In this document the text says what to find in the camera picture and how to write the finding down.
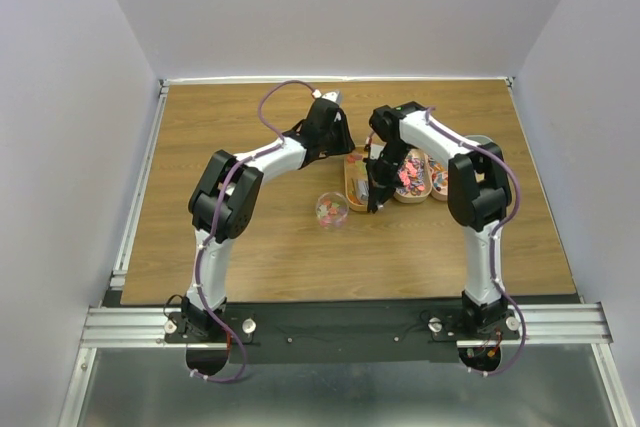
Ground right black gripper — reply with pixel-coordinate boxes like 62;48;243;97
362;141;411;214

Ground silver metal scoop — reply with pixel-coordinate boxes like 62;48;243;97
352;177;369;204

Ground orange tray star candies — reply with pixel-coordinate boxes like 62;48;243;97
343;144;369;213

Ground clear glass jar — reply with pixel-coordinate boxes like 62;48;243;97
315;192;349;228

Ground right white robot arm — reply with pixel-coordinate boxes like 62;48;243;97
365;102;519;339

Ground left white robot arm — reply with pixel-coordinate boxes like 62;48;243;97
181;91;355;342

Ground blue tray popsicle candies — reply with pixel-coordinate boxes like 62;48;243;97
466;135;493;145

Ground beige tray swirl lollipops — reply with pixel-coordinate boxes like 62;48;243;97
394;149;432;204

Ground pink tray round lollipops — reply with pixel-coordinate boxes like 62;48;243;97
426;156;448;202

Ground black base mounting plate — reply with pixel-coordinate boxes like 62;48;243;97
164;298;520;374

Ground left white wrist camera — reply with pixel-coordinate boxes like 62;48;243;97
312;89;343;106

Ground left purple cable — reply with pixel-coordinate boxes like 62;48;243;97
187;79;321;383

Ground aluminium frame rail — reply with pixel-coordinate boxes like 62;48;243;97
80;304;613;349

